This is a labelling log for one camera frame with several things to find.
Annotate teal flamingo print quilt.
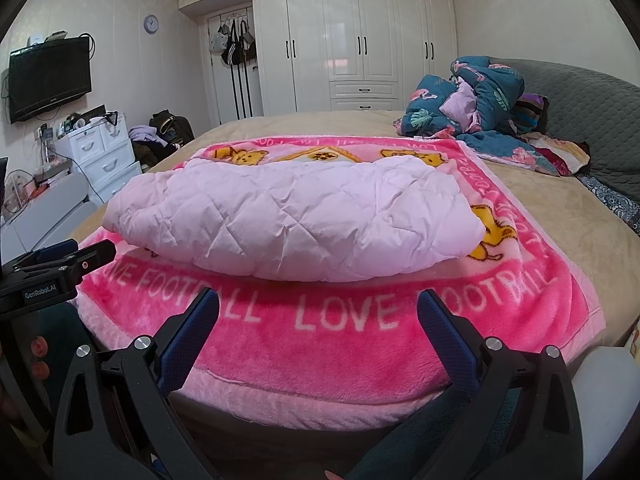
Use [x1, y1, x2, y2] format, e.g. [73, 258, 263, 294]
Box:
[394, 56, 551, 173]

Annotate pink quilted jacket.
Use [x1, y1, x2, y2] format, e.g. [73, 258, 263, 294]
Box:
[102, 154, 487, 282]

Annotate white drawer cabinet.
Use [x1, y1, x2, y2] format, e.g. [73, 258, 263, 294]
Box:
[54, 110, 143, 206]

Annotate white wardrobe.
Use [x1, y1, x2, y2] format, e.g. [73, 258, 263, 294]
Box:
[177, 0, 458, 117]

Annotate purple striped cloth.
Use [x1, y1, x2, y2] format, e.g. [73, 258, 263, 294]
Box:
[515, 92, 550, 136]

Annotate yellow red patterned blanket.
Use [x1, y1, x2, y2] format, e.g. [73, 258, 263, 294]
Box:
[520, 132, 591, 177]

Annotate brown clothes pile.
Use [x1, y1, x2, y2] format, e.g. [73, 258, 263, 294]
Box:
[131, 140, 171, 166]

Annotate dark brown bag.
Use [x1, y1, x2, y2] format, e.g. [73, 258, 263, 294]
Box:
[149, 110, 195, 148]

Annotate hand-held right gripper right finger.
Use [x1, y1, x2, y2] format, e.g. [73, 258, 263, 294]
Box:
[417, 289, 583, 480]

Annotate white desk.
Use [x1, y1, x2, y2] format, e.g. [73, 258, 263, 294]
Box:
[0, 170, 98, 261]

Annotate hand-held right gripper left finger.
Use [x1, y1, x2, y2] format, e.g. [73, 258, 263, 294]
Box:
[52, 287, 221, 480]

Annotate black television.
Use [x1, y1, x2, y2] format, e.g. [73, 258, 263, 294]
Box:
[7, 36, 93, 124]

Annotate grey quilted headboard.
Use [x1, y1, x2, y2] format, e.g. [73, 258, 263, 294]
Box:
[487, 57, 640, 196]

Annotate hanging bags and straps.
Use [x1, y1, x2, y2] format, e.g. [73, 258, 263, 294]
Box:
[209, 19, 258, 118]

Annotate bed with beige cover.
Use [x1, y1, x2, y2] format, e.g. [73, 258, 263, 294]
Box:
[70, 110, 640, 411]

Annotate white door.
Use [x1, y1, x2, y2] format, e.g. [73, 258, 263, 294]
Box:
[200, 10, 263, 128]

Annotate black rack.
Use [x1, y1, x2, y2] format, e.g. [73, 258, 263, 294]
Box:
[75, 105, 119, 129]

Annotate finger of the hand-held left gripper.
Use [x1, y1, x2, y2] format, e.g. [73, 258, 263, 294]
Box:
[12, 239, 78, 269]
[20, 240, 116, 286]

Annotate pink bear printed blanket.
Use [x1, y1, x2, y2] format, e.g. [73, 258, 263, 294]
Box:
[70, 134, 606, 431]

